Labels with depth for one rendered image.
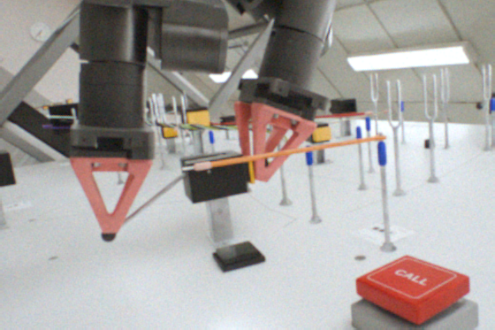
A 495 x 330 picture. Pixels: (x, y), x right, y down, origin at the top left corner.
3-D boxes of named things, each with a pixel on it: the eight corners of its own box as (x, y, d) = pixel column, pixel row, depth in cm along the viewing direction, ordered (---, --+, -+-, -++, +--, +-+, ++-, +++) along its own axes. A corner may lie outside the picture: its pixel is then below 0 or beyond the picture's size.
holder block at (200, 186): (185, 195, 47) (178, 157, 46) (236, 185, 49) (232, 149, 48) (193, 204, 43) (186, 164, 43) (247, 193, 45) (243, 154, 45)
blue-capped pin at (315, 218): (306, 221, 50) (299, 145, 49) (318, 218, 51) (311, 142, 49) (312, 225, 49) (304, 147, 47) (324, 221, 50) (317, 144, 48)
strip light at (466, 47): (464, 48, 327) (468, 40, 330) (345, 59, 429) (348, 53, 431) (474, 64, 337) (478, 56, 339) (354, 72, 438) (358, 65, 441)
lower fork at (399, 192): (410, 194, 56) (403, 79, 54) (400, 197, 55) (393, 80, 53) (398, 191, 58) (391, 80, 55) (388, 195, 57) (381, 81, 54)
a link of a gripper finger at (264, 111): (271, 179, 52) (295, 101, 52) (298, 193, 46) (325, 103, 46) (217, 165, 49) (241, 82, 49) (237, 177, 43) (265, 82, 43)
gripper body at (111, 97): (144, 140, 47) (146, 68, 46) (155, 153, 38) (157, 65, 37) (75, 138, 45) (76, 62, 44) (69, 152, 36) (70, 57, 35)
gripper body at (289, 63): (284, 111, 54) (302, 50, 53) (325, 116, 44) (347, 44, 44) (233, 93, 51) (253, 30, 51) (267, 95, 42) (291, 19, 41)
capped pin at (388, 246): (376, 250, 41) (368, 132, 39) (385, 244, 42) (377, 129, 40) (391, 254, 40) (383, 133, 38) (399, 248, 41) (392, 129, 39)
